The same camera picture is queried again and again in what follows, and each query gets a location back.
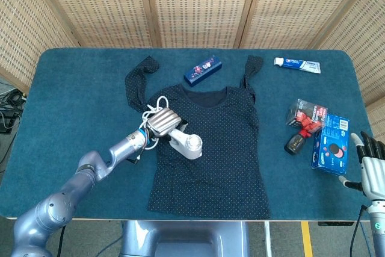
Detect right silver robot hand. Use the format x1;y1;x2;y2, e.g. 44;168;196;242
338;131;385;202

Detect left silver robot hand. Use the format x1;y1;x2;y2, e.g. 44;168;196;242
149;108;189;139

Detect white cable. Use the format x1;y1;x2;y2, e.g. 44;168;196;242
135;96;169;161

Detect white handheld steam iron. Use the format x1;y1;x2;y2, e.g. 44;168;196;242
168;129;203;159

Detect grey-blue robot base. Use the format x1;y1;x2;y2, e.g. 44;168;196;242
120;220;250;257

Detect navy polka dot shirt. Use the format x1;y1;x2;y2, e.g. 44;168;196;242
125;55;271;220

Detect blue Oreo cookie box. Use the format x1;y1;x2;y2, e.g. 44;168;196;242
310;113;351;176

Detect dark blue toothpaste carton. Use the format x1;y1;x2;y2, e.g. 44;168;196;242
183;55;223;85

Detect small black bottle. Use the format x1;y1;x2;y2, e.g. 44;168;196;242
284;129;313;156

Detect black and red packaged item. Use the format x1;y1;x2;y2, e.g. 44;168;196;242
285;98;329;134

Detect teal carpet table cover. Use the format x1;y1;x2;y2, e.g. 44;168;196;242
0;47;380;221

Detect woven wooden folding screen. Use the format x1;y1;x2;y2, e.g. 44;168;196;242
0;0;385;140

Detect white table leg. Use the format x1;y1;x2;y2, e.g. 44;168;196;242
263;220;273;257

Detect white blue toothpaste tube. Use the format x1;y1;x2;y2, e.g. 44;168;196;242
273;57;321;75

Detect black under-table bracket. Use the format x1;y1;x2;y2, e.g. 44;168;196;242
318;221;355;227

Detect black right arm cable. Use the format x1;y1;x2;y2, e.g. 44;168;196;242
350;204;369;257

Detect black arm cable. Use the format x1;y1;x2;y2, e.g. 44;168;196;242
56;225;66;257
350;204;369;257

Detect black floor cables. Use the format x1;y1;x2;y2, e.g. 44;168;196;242
0;88;28;133

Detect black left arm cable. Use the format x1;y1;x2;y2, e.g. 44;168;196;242
56;225;66;257

